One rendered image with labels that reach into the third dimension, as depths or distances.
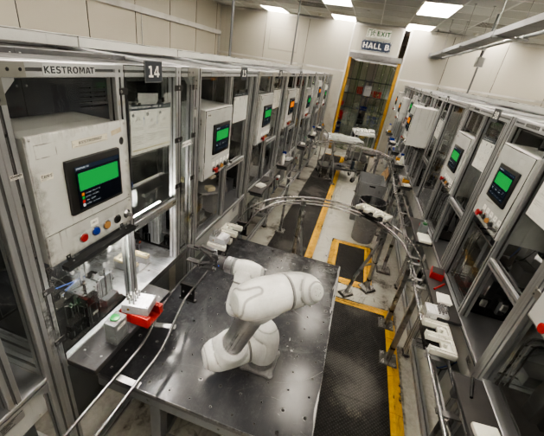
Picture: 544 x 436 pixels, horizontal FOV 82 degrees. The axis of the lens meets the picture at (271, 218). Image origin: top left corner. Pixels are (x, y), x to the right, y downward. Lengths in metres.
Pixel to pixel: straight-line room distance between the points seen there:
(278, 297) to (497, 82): 9.35
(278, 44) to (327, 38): 1.34
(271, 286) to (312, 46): 8.96
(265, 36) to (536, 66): 6.71
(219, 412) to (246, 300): 0.76
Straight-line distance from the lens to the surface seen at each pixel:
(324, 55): 9.65
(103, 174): 1.35
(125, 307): 1.66
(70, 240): 1.36
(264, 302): 1.04
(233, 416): 1.67
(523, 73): 10.17
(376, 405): 2.75
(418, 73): 9.62
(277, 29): 9.98
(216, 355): 1.56
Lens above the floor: 2.12
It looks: 27 degrees down
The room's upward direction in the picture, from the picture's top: 9 degrees clockwise
